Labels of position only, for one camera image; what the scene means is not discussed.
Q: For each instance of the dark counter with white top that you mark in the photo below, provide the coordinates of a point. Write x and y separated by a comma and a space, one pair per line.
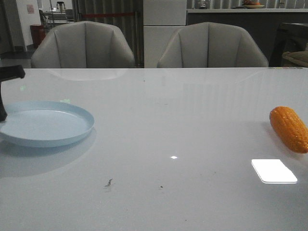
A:
262, 24

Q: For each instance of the left beige leather chair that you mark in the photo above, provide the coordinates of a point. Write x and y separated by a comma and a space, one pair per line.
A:
84, 44

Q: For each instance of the black gripper screen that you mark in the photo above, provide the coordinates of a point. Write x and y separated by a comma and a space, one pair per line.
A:
8, 73

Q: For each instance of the orange plastic corn cob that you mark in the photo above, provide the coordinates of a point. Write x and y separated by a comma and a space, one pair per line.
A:
290, 128

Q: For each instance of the fruit bowl on counter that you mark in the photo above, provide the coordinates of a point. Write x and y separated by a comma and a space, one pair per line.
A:
252, 4

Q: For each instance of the right beige leather chair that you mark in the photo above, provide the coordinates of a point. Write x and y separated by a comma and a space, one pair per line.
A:
211, 45

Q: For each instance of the light blue round plate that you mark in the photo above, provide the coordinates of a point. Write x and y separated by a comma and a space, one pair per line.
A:
45, 124

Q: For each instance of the pink wall poster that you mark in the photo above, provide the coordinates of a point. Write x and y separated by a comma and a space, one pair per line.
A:
30, 9

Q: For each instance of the red barrier belt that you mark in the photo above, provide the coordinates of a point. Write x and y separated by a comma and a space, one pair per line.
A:
104, 15

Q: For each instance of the white cabinet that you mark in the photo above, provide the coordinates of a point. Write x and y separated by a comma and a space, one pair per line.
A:
160, 19

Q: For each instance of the beige cushion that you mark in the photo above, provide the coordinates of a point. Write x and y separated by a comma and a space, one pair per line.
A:
298, 58

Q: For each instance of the beige leather chair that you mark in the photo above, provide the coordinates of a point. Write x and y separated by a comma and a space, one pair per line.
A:
84, 44
211, 45

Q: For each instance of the red trash bin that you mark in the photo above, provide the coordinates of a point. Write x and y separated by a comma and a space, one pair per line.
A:
38, 34

